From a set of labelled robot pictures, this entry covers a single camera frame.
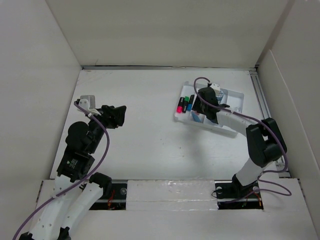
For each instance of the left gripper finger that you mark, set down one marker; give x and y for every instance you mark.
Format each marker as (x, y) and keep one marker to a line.
(119, 120)
(113, 111)

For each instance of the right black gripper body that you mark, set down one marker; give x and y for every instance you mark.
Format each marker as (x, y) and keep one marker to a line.
(199, 106)

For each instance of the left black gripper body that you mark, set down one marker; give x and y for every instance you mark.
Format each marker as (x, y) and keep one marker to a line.
(108, 121)

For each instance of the green cap black highlighter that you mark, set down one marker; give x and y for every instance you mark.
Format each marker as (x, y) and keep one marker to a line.
(185, 104)

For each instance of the blue cap black highlighter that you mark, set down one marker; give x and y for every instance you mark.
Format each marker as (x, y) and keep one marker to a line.
(190, 102)

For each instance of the blue translucent eraser case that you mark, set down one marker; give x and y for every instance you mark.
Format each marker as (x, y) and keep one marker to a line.
(196, 117)

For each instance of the pink cap black highlighter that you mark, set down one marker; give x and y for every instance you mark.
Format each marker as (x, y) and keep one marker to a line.
(180, 104)

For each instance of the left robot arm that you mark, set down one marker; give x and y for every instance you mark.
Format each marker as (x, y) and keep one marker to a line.
(77, 186)

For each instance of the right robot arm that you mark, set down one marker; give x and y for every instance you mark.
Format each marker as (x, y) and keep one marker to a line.
(265, 144)

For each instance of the white foam block front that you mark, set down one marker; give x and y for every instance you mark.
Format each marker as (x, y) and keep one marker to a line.
(171, 195)

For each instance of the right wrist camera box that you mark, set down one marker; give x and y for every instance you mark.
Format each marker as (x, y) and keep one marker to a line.
(216, 88)

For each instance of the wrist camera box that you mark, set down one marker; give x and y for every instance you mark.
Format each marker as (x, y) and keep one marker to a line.
(87, 103)
(216, 88)

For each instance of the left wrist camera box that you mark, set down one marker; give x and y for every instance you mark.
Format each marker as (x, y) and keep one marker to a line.
(87, 103)

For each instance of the metal rail right edge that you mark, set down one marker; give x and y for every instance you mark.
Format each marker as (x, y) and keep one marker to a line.
(279, 164)

